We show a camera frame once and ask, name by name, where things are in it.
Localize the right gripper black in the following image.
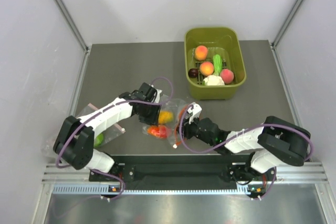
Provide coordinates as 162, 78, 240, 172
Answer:
175, 113, 215, 145

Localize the fake orange yellow mango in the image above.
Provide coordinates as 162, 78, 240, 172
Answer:
158, 111, 174, 124

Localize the clear zip bag red seal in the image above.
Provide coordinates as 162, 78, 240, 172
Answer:
142, 95, 189, 148

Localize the fake green cucumber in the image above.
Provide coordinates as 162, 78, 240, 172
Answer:
213, 54, 223, 76

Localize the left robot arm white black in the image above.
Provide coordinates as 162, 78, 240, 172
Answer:
53, 82, 162, 180

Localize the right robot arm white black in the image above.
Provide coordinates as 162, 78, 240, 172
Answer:
176, 116, 313, 180

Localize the fake green fruit in bag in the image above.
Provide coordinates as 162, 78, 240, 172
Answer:
93, 133, 104, 147

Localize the dark fake plum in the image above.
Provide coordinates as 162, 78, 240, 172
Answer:
188, 68, 199, 78

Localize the fake peach middle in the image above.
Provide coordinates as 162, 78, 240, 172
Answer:
199, 61, 214, 77

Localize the fake peach pink right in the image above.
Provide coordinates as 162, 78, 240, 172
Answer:
220, 69, 234, 84

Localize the fake peach back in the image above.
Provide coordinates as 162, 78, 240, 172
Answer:
194, 45, 208, 61

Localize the olive green plastic basin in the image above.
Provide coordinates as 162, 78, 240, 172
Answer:
184, 27, 246, 100

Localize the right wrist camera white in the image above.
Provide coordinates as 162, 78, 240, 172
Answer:
182, 102, 202, 124

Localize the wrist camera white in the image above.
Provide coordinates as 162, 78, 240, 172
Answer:
150, 84, 169, 105
182, 102, 202, 124

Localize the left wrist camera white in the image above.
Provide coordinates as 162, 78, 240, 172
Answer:
150, 84, 169, 105

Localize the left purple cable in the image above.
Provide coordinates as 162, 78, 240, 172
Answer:
55, 77, 174, 201

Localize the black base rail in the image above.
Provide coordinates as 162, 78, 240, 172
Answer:
89, 153, 266, 190

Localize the grey slotted cable duct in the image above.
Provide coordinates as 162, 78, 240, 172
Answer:
52, 184, 264, 195

